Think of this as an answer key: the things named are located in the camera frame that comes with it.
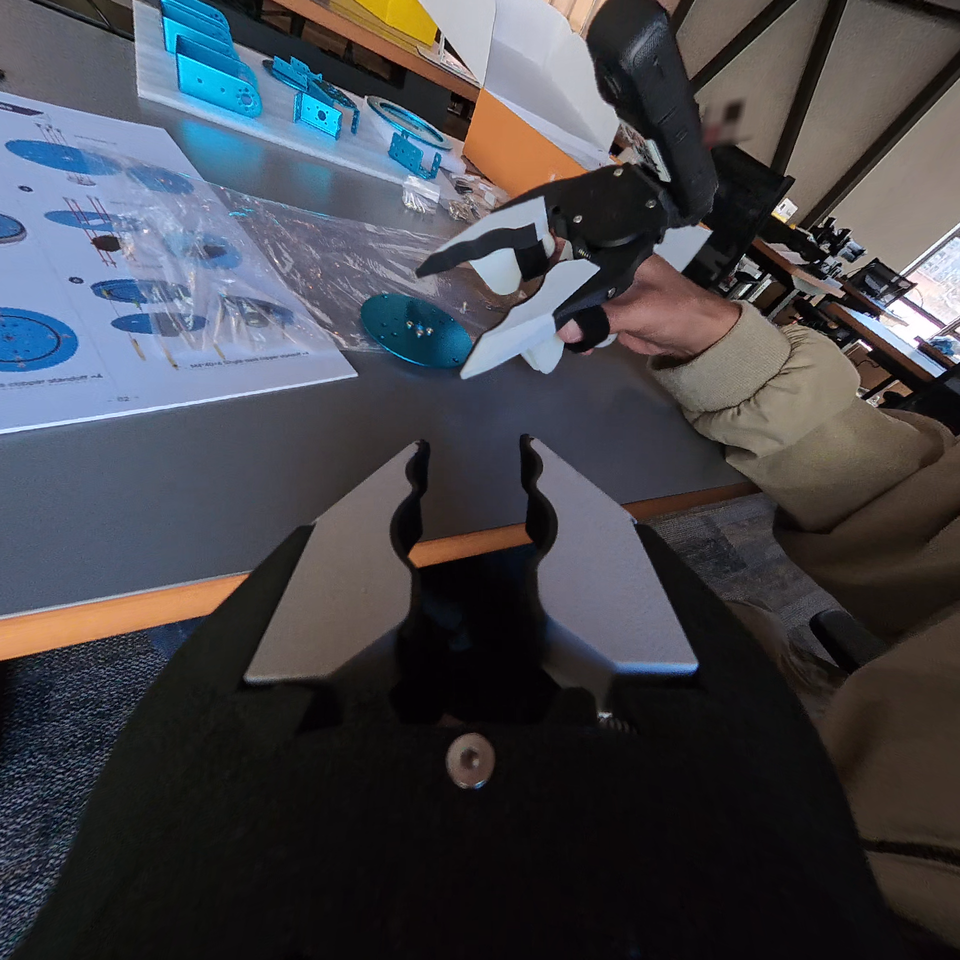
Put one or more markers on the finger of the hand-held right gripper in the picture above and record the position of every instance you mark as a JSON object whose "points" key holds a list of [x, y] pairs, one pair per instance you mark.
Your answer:
{"points": [[517, 334], [495, 225]]}

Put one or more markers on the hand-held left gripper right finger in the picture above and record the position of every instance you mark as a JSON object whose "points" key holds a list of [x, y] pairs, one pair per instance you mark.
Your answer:
{"points": [[607, 600]]}

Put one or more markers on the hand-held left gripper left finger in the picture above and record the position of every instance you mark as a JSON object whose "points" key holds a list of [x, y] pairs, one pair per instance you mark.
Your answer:
{"points": [[337, 600]]}

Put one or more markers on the teal round metal plate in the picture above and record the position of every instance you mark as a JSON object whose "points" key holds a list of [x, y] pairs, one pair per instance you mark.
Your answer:
{"points": [[435, 345]]}

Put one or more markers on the person's right forearm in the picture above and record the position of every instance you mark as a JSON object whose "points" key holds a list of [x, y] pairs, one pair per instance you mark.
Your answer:
{"points": [[787, 420]]}

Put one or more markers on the grey desk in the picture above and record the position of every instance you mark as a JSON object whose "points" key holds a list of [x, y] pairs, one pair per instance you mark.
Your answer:
{"points": [[450, 405]]}

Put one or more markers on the person's right hand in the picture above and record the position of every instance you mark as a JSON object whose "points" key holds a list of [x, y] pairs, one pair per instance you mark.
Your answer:
{"points": [[675, 315]]}

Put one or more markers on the pile of small parts bags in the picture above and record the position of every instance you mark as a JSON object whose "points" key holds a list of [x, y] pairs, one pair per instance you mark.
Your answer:
{"points": [[476, 199]]}

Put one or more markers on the bag of long screws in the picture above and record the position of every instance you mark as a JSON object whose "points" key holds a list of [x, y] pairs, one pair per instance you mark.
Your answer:
{"points": [[420, 196]]}

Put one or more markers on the orange cardboard box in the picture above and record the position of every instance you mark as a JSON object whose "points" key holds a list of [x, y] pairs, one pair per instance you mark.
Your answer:
{"points": [[525, 142]]}

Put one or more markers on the black computer monitor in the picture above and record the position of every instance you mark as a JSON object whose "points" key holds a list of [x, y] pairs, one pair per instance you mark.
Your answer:
{"points": [[750, 217]]}

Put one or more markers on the clear plastic bag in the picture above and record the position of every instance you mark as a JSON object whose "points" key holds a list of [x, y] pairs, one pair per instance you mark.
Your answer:
{"points": [[322, 247]]}

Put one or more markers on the white foam sheet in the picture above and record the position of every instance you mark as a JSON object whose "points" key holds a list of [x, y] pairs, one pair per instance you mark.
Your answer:
{"points": [[300, 142]]}

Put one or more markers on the wood edged office table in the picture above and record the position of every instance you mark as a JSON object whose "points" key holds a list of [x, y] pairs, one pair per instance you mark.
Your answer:
{"points": [[375, 45], [862, 330]]}

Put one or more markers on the yellow box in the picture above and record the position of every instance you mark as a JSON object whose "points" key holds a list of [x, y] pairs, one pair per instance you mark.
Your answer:
{"points": [[397, 15]]}

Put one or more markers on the black chair armrest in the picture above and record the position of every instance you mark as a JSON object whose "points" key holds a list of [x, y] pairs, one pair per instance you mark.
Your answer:
{"points": [[847, 637]]}

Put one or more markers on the person's beige jacket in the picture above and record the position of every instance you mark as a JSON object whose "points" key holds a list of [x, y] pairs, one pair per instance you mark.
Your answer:
{"points": [[900, 712]]}

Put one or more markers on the assembly guide booklet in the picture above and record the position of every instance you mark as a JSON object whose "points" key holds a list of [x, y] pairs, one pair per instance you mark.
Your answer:
{"points": [[75, 390]]}

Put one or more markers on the blue U-shaped bracket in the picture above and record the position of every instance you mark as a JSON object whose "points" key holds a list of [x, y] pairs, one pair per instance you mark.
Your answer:
{"points": [[412, 154]]}

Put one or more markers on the dark blue metal bracket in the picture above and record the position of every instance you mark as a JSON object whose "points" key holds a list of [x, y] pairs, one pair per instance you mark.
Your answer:
{"points": [[292, 73]]}

